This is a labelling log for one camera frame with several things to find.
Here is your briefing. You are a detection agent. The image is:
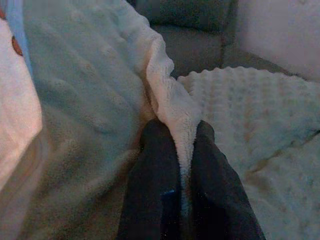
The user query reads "grey sofa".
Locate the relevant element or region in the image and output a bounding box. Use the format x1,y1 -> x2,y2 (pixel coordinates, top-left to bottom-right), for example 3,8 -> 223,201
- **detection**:
129,0 -> 303,79

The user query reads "white bubble fleece pillow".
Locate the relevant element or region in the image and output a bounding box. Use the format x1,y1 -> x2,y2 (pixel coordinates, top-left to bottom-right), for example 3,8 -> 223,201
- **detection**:
0,0 -> 320,240

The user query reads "plain white cushion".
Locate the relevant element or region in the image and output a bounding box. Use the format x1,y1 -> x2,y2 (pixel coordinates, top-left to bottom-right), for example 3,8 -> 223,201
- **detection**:
234,0 -> 320,83

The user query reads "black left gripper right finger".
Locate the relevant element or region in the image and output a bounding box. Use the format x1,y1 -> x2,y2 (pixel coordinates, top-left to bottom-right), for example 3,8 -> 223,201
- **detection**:
190,119 -> 266,240

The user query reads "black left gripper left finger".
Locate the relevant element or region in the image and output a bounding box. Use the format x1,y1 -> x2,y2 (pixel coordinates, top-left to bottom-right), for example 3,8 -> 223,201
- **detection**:
116,119 -> 182,240

